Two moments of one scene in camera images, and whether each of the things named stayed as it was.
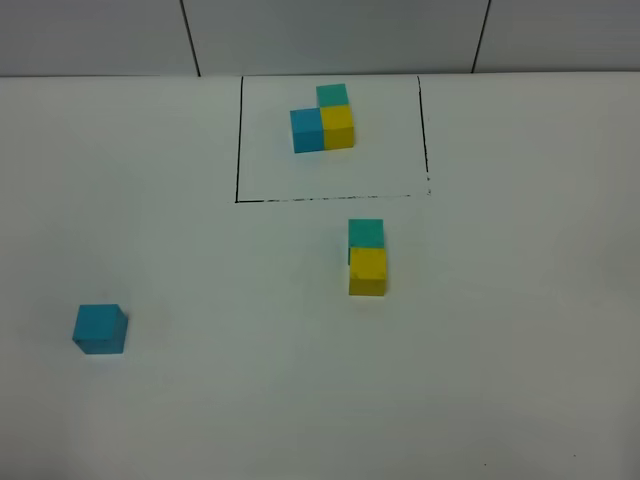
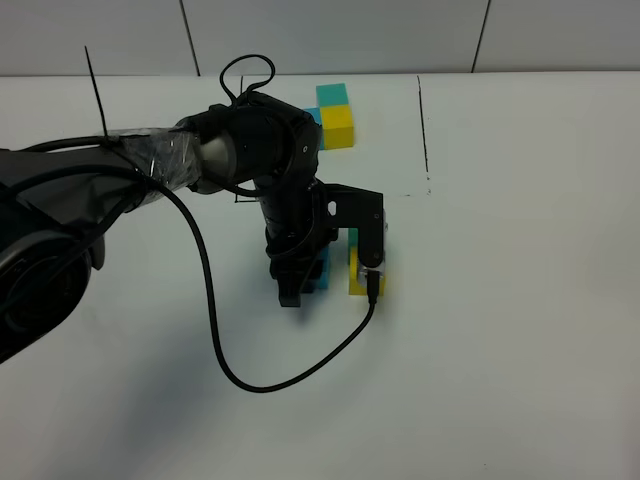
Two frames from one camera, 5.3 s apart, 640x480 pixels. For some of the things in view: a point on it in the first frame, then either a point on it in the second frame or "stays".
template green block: x=335 y=94 stays
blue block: x=100 y=328 → x=324 y=280
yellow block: x=367 y=271 stays
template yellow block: x=338 y=127 stays
